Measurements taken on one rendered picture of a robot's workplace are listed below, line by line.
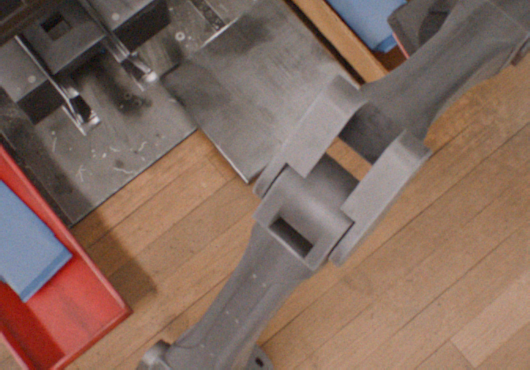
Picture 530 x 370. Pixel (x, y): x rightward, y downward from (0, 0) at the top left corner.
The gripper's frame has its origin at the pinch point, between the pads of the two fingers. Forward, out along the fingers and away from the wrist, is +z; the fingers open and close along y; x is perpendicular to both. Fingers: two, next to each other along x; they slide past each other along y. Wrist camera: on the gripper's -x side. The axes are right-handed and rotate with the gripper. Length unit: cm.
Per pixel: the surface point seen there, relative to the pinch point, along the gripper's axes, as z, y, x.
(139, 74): 3.0, 13.6, 26.4
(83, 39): 6.6, 19.6, 28.5
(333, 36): 3.5, 3.7, 5.9
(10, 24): -6.3, 26.3, 34.6
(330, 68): 2.7, 1.2, 8.4
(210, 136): 4.1, 3.1, 23.8
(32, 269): 5.9, 3.2, 48.0
